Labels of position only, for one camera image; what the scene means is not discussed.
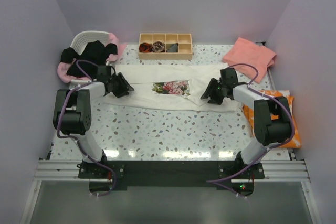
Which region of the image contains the salmon pink folded shirt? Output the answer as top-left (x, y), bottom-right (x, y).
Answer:
top-left (222, 37), bottom-right (276, 83)

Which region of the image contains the white floral print t-shirt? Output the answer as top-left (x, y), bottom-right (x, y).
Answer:
top-left (104, 63), bottom-right (240, 112)

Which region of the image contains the aluminium frame rail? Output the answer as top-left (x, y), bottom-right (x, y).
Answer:
top-left (20, 160), bottom-right (322, 223)

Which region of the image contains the grey folded cloth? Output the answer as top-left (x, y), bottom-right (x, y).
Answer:
top-left (166, 43), bottom-right (178, 53)

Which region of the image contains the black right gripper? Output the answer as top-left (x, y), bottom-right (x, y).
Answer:
top-left (201, 78), bottom-right (226, 105)

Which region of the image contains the white plastic laundry basket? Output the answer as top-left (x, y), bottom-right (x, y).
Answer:
top-left (61, 32), bottom-right (118, 79)

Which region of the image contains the wooden compartment organizer box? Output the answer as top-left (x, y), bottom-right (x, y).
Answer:
top-left (138, 33), bottom-right (193, 60)

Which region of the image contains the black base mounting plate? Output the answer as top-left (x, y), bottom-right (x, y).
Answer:
top-left (77, 161), bottom-right (265, 196)

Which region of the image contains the orange tie-dye folded shirt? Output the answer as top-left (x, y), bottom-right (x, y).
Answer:
top-left (242, 90), bottom-right (302, 148)

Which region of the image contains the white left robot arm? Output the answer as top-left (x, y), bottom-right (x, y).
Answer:
top-left (53, 65), bottom-right (134, 178)

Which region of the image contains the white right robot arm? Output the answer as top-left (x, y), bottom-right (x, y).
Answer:
top-left (201, 68), bottom-right (295, 178)

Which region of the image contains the orange navy rolled tie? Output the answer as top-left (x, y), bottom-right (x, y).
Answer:
top-left (139, 42), bottom-right (152, 53)

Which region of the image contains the black garment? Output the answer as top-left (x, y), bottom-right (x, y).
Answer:
top-left (61, 40), bottom-right (118, 80)

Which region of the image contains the light pink garment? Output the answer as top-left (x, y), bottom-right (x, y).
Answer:
top-left (57, 32), bottom-right (127, 83)

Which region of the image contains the floral rolled tie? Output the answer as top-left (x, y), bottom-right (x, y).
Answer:
top-left (152, 41), bottom-right (165, 53)

